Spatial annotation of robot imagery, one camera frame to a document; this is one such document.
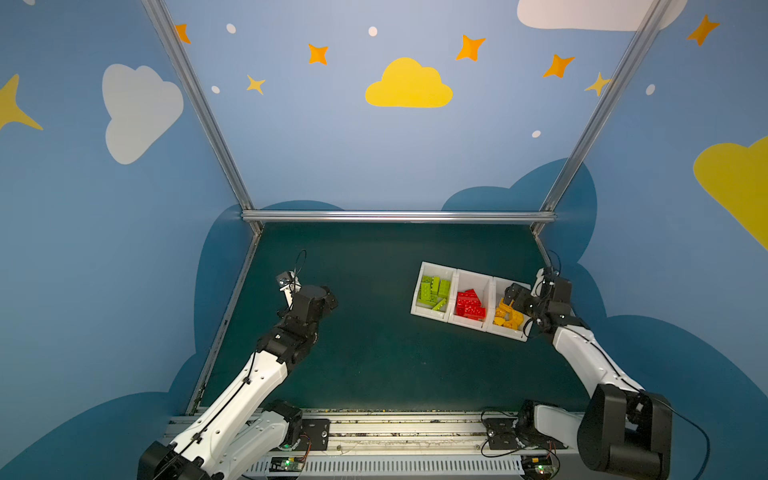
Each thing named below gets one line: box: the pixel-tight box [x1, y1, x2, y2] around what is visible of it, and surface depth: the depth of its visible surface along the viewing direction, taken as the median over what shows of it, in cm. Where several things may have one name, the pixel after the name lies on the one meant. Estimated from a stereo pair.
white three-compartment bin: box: [410, 261, 534, 343], surface depth 97 cm
